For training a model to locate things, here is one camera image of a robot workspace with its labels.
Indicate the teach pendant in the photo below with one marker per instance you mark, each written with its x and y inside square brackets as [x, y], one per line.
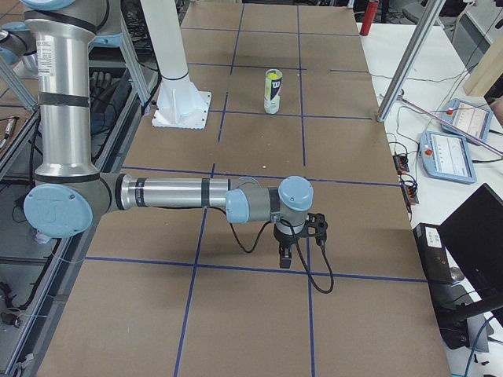
[446, 157]
[470, 118]

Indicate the far teach pendant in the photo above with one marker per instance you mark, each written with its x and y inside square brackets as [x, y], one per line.
[470, 118]

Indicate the black monitor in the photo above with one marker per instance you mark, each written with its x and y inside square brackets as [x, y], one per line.
[473, 236]

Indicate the tennis ball can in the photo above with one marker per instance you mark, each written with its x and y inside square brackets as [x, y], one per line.
[272, 93]

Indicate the orange terminal block upper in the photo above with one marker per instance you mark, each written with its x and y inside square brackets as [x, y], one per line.
[401, 163]

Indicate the aluminium frame post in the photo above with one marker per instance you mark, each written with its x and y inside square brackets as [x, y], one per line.
[421, 32]

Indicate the orange terminal block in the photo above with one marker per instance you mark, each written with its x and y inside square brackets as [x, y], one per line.
[409, 192]
[401, 163]

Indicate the wooden beam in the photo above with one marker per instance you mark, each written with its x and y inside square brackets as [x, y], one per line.
[487, 17]

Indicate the near teach pendant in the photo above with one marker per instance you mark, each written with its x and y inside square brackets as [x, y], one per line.
[446, 157]

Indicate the black computer box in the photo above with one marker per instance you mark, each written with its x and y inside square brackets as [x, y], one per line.
[433, 256]

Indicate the red bottle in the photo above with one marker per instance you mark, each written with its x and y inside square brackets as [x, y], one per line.
[369, 15]

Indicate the white camera pillar mount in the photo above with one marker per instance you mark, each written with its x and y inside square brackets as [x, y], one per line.
[179, 103]

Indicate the orange terminal block lower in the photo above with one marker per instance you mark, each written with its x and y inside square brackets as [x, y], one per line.
[409, 192]

